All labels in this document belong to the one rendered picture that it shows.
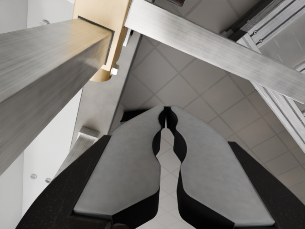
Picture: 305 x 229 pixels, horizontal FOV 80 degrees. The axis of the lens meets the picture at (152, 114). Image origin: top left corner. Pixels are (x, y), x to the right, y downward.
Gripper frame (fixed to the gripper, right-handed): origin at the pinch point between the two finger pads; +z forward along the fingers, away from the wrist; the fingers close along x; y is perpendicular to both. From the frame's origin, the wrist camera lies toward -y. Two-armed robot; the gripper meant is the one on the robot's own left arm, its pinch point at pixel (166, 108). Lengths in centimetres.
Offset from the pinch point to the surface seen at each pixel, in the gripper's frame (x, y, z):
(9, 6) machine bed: -28.2, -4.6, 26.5
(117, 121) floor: -27, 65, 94
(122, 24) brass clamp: -4.5, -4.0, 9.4
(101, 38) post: -5.6, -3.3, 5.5
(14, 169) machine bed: -45, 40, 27
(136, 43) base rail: -4.8, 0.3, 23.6
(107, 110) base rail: -11.5, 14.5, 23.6
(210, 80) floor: 30, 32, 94
